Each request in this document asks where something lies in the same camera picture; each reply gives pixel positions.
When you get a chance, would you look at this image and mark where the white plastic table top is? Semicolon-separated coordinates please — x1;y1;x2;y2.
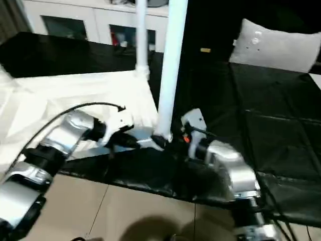
0;65;174;178

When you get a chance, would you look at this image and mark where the black table mat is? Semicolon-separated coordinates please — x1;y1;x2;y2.
0;31;321;226

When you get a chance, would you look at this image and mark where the white plastic table leg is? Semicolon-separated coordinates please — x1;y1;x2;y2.
134;0;151;78
154;0;189;145

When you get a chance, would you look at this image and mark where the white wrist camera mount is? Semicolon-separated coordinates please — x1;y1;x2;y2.
101;110;135;146
180;108;209;159

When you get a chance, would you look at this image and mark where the grey pot on cabinet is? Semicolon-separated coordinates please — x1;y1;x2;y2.
146;0;169;8

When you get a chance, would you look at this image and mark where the grey pillow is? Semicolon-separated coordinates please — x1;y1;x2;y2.
229;19;321;73

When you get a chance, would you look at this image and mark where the white glass-door cabinet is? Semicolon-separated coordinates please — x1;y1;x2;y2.
22;0;171;52

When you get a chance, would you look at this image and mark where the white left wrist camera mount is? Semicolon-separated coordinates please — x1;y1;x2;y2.
101;110;135;146

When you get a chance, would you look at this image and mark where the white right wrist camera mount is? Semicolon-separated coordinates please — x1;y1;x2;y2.
180;108;209;159

